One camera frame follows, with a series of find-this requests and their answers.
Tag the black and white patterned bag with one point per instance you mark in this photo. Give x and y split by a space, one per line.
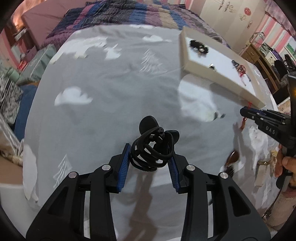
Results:
9 95

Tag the black jacket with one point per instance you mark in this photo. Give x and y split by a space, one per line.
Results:
281 69

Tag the black hair claw clip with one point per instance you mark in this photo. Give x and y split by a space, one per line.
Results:
148 122

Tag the white wardrobe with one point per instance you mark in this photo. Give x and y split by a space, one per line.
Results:
226 14

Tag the green bottle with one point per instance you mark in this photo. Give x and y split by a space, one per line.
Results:
13 75

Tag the shallow white cardboard box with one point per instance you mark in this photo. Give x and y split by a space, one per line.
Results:
219 81

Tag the person's right hand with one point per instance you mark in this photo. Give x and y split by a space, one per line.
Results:
291 165

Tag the grey printed blanket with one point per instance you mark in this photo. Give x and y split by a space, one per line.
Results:
104 81

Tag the teal storage box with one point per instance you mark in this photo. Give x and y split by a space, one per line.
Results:
37 62

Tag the floral beige cloth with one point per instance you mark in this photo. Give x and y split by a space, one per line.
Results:
285 105

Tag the blue cloth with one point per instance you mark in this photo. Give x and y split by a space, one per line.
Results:
25 109

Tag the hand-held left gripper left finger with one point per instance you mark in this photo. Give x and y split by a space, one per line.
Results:
123 169

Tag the pink floral short curtain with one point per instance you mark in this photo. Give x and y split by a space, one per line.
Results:
279 14

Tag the brown teardrop pendant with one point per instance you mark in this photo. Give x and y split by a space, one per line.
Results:
233 157

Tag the red knot amber pendant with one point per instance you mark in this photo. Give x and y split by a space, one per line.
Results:
242 125

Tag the striped purple quilt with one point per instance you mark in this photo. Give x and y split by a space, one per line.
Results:
115 14

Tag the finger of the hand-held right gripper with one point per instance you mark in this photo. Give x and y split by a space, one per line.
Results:
270 119
248 111

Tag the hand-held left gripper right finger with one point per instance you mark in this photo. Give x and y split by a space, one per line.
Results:
174 176

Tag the wooden desk with drawers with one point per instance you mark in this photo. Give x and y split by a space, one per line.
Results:
252 55

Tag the cream scrunchie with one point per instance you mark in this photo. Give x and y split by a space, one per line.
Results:
274 154

